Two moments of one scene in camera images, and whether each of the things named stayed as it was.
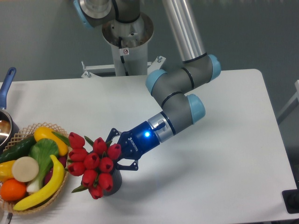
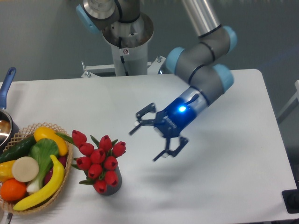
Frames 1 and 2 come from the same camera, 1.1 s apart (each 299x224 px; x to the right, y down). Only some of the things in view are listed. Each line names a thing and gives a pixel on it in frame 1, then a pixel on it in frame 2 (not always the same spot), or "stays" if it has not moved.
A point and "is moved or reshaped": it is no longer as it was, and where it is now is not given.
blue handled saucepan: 9,128 stays
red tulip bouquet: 95,164 is moved or reshaped
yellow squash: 45,132 stays
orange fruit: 12,190 stays
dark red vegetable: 62,160 stays
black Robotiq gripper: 134,143 -> 170,122
